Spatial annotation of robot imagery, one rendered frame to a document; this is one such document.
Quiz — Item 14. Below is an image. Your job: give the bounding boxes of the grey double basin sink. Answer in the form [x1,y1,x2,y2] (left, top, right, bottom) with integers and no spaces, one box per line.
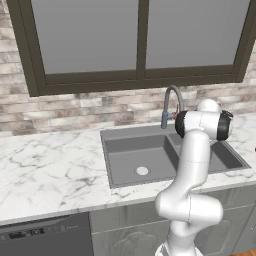
[99,123,252,190]

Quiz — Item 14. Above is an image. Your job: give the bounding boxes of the grey curved tap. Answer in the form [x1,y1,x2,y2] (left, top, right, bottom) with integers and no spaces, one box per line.
[160,84,186,130]

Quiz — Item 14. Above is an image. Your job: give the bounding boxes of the dark framed window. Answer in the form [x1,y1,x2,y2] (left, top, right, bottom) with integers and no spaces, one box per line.
[6,0,256,98]

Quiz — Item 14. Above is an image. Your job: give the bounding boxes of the grey cupboard door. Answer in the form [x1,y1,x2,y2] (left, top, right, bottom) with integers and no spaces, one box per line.
[231,203,256,255]
[90,203,255,256]

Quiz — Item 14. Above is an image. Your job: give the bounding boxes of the dark grey dishwasher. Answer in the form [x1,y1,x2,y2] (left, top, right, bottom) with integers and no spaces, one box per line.
[0,211,95,256]

